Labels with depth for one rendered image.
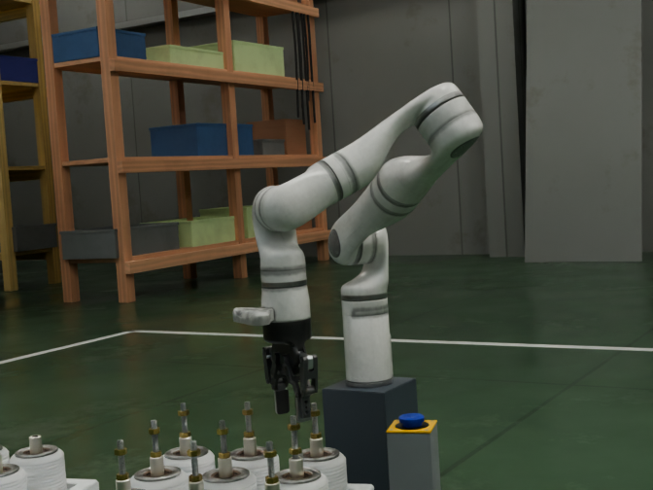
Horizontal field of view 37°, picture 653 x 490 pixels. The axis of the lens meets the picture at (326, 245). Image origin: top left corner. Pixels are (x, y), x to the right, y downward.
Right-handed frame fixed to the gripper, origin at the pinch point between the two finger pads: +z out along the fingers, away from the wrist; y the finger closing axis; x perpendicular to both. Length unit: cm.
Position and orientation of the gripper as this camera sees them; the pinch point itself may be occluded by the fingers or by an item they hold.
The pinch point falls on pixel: (292, 408)
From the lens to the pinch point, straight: 153.8
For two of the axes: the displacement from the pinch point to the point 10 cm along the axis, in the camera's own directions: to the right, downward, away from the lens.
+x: -8.6, 0.9, -5.0
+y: -5.1, -0.2, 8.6
